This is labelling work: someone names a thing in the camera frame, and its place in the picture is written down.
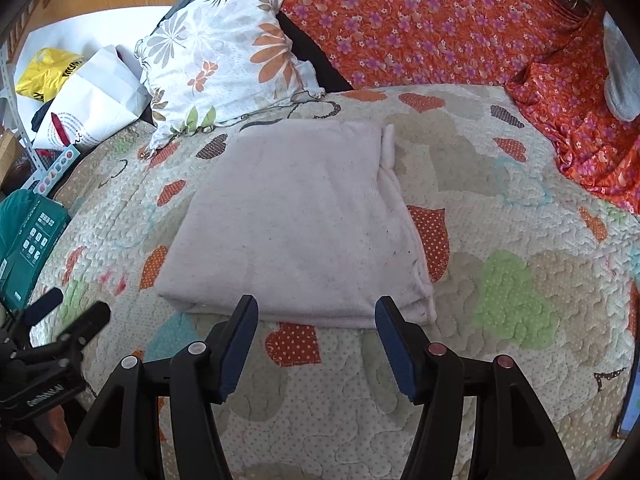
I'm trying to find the pale pink cloth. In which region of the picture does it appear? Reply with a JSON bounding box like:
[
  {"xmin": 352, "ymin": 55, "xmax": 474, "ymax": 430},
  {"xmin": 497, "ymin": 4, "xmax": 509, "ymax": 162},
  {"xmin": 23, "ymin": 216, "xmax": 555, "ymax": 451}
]
[{"xmin": 154, "ymin": 119, "xmax": 436, "ymax": 328}]

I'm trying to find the teal cardboard box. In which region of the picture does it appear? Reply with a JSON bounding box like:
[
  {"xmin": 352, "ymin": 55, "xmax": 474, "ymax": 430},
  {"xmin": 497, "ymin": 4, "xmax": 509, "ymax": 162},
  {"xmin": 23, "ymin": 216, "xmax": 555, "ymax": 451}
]
[{"xmin": 1, "ymin": 190, "xmax": 70, "ymax": 312}]

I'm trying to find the colourful dotted paper strip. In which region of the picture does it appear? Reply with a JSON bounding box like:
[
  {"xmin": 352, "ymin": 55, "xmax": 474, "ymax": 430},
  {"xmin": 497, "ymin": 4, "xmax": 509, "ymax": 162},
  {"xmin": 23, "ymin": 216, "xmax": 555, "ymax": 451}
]
[{"xmin": 22, "ymin": 145, "xmax": 80, "ymax": 196}]

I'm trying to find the heart patterned quilted bedspread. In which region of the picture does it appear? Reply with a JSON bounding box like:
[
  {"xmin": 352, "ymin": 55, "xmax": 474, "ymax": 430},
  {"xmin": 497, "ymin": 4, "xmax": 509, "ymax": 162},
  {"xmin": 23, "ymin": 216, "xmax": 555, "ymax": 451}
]
[{"xmin": 32, "ymin": 86, "xmax": 639, "ymax": 479}]

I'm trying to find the white paper bag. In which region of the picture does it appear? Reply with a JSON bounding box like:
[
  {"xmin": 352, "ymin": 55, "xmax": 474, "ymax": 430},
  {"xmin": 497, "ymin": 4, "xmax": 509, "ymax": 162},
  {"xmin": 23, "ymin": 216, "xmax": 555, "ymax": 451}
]
[{"xmin": 32, "ymin": 46, "xmax": 151, "ymax": 152}]

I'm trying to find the yellow plastic bag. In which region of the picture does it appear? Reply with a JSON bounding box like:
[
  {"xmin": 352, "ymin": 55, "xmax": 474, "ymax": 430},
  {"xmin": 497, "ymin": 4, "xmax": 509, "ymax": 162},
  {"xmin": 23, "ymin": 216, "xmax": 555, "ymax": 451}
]
[{"xmin": 15, "ymin": 48, "xmax": 86, "ymax": 103}]

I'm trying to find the white floral pillow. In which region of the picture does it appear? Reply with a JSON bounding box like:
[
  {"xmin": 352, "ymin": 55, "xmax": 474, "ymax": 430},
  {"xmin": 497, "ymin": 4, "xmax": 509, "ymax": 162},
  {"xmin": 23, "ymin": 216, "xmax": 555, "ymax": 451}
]
[{"xmin": 134, "ymin": 0, "xmax": 324, "ymax": 154}]

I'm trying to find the grey cloth item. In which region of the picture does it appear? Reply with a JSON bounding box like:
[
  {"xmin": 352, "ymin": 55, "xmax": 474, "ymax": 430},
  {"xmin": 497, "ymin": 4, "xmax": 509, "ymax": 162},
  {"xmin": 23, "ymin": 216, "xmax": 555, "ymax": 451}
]
[{"xmin": 603, "ymin": 12, "xmax": 640, "ymax": 122}]

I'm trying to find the orange floral blanket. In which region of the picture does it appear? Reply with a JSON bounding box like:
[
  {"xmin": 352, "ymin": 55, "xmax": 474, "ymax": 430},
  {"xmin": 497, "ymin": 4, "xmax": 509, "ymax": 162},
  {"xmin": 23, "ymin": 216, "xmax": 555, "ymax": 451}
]
[{"xmin": 281, "ymin": 0, "xmax": 639, "ymax": 212}]

